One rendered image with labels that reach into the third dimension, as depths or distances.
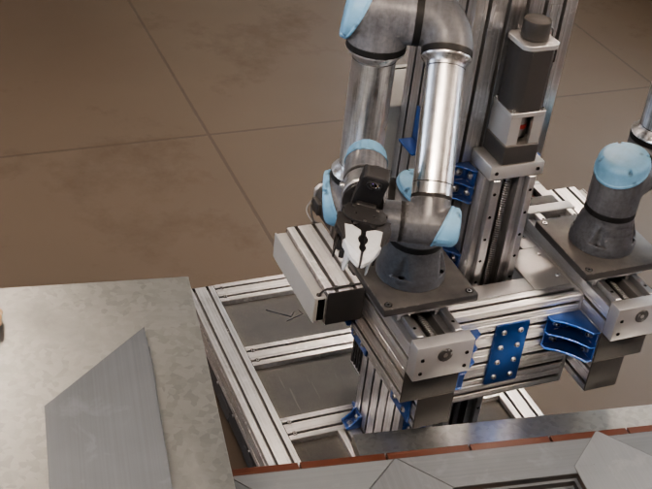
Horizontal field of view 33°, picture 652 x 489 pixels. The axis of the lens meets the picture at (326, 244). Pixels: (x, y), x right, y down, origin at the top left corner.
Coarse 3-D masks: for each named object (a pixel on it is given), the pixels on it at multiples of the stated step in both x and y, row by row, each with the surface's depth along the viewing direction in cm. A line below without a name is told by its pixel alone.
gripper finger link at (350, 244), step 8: (344, 224) 176; (352, 232) 175; (360, 232) 175; (344, 240) 173; (352, 240) 173; (344, 248) 173; (352, 248) 171; (344, 256) 175; (352, 256) 171; (360, 256) 171; (344, 264) 174
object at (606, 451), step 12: (588, 444) 228; (600, 444) 228; (612, 444) 229; (624, 444) 229; (588, 456) 225; (600, 456) 226; (612, 456) 226; (624, 456) 226; (636, 456) 227; (648, 456) 227
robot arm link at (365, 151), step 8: (352, 144) 199; (360, 144) 196; (368, 144) 196; (376, 144) 197; (352, 152) 195; (360, 152) 194; (368, 152) 194; (376, 152) 195; (384, 152) 198; (344, 160) 198; (352, 160) 193; (360, 160) 192; (368, 160) 192; (376, 160) 193; (384, 160) 195; (344, 168) 194; (352, 168) 191; (384, 168) 194; (344, 176) 191
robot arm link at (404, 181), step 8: (400, 176) 227; (408, 176) 228; (392, 184) 227; (400, 184) 226; (408, 184) 225; (392, 192) 226; (400, 192) 226; (408, 192) 224; (400, 200) 226; (408, 200) 224; (416, 248) 230; (424, 248) 230
